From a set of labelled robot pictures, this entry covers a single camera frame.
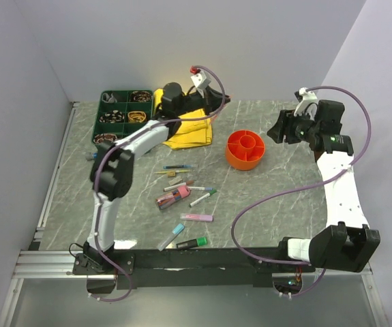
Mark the black white rolled tie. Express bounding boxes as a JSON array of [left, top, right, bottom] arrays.
[[99, 110, 125, 123]]

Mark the black green highlighter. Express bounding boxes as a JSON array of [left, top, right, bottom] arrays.
[[176, 237, 207, 250]]

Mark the grey rolled item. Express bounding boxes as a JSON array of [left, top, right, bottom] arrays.
[[101, 93, 118, 104]]

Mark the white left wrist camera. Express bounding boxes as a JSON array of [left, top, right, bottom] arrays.
[[190, 66, 211, 90]]

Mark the white marker green cap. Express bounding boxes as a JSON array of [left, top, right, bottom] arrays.
[[189, 189, 217, 208]]

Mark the aluminium rail frame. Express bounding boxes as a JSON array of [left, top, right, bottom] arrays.
[[0, 102, 388, 326]]

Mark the beige eraser block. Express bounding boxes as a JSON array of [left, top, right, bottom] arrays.
[[168, 176, 183, 186]]

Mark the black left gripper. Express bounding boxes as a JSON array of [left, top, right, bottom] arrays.
[[177, 87, 231, 118]]

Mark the dark brown rolled tie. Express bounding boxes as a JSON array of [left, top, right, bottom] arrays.
[[130, 91, 152, 103]]

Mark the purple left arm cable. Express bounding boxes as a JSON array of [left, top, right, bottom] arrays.
[[91, 65, 226, 303]]

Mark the orange round divided container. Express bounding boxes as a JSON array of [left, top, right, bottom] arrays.
[[225, 129, 265, 171]]

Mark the dark blue pen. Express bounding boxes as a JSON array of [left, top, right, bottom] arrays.
[[162, 164, 198, 170]]

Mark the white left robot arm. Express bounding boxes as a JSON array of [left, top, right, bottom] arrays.
[[83, 82, 230, 274]]

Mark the yellow pencil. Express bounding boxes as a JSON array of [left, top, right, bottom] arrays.
[[154, 169, 191, 175]]

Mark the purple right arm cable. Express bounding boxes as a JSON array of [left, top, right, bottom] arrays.
[[232, 85, 373, 296]]

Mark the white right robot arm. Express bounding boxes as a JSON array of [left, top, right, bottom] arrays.
[[267, 100, 380, 273]]

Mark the clear tube blue cap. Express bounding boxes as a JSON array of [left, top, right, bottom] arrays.
[[157, 223, 185, 251]]

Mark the yellow folded cloth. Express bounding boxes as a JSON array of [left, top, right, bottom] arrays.
[[153, 89, 213, 150]]

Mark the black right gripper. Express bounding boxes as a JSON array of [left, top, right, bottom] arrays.
[[266, 108, 320, 144]]

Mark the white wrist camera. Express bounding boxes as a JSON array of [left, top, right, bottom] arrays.
[[190, 66, 211, 90], [294, 87, 318, 116]]

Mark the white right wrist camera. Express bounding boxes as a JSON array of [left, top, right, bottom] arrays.
[[294, 87, 318, 116]]

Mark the blue grey cylinder object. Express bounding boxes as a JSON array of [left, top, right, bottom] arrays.
[[85, 153, 97, 161]]

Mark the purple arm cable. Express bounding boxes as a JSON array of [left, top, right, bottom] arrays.
[[91, 65, 226, 303], [232, 85, 373, 296]]

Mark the white marker blue cap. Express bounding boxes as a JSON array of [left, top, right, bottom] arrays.
[[187, 186, 214, 191]]

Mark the green compartment tray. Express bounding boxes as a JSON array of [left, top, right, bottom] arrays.
[[91, 90, 154, 148]]

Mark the yellow black rolled tie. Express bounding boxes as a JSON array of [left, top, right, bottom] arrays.
[[127, 110, 148, 123]]

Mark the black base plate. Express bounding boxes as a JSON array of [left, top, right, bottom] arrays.
[[72, 247, 316, 290]]

